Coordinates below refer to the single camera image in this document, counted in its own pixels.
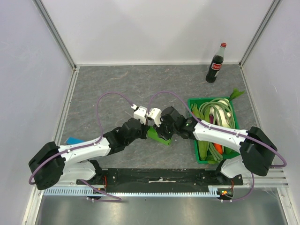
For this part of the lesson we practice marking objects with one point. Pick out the grey cable duct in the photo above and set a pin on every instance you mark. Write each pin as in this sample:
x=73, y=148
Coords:
x=87, y=191

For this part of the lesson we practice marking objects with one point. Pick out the cola glass bottle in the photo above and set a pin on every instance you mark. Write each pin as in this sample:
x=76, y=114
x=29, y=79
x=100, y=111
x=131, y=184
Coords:
x=216, y=64

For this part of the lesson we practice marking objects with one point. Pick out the orange carrot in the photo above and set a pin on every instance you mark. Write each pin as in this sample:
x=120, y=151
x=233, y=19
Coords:
x=219, y=148

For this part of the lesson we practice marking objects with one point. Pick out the green paper box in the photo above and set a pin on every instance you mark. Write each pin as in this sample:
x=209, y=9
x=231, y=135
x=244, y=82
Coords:
x=153, y=133

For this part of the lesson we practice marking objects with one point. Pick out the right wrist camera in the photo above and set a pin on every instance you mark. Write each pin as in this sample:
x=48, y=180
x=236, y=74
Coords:
x=155, y=115

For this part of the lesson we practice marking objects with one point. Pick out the blue small box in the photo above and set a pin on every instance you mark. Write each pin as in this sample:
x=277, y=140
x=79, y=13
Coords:
x=72, y=141

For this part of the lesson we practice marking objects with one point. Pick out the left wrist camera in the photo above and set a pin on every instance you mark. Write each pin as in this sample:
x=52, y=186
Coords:
x=140, y=113

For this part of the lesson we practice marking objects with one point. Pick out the green long beans bundle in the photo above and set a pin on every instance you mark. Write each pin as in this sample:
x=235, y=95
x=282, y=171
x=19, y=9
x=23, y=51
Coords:
x=222, y=112

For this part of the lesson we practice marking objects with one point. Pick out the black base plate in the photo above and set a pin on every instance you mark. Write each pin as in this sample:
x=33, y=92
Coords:
x=161, y=180

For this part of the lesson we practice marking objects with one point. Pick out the purple onion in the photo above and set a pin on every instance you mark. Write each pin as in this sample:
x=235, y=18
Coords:
x=211, y=119

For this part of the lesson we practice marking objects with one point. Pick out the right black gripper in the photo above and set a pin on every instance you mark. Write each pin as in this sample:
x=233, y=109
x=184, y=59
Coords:
x=161, y=130

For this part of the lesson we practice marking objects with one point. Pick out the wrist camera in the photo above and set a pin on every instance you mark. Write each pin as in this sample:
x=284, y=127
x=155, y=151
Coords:
x=140, y=113
x=155, y=115

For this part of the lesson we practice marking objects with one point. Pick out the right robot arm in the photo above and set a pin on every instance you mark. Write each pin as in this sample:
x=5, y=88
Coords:
x=254, y=147

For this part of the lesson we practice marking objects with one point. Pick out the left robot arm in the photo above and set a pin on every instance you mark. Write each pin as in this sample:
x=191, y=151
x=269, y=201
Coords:
x=52, y=162

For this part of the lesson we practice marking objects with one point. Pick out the green plastic tray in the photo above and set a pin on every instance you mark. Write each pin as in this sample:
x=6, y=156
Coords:
x=199, y=159

